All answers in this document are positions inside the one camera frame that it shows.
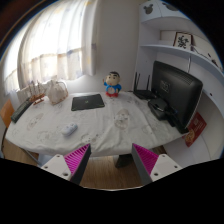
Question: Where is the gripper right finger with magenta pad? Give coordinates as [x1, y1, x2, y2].
[132, 144, 182, 185]

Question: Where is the white wall shelf unit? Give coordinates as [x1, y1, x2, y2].
[136, 0, 224, 162]

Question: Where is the white drawstring bag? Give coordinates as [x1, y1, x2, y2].
[46, 80, 68, 105]

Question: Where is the white sheer curtain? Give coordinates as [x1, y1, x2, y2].
[1, 0, 101, 94]

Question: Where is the cartoon boy figurine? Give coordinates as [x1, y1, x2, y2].
[103, 71, 122, 97]

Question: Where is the red box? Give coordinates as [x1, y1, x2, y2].
[183, 113, 207, 147]

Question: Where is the white patterned tablecloth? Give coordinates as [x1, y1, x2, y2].
[6, 92, 182, 157]

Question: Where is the white computer mouse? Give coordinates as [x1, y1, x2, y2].
[61, 123, 78, 136]

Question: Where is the black keyboard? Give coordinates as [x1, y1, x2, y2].
[11, 98, 32, 123]

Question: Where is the wooden model ship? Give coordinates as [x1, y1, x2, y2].
[29, 82, 45, 105]

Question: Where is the black wifi router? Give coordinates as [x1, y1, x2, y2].
[133, 73, 156, 99]

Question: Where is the orange wooden chair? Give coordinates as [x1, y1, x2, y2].
[0, 99, 14, 127]

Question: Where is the black mouse pad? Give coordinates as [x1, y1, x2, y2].
[71, 94, 105, 111]

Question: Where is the framed calligraphy picture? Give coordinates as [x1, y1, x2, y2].
[173, 32, 192, 50]

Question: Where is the black computer monitor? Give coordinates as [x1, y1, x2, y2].
[148, 61, 203, 134]

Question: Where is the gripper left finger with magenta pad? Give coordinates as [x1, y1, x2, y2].
[42, 144, 91, 185]

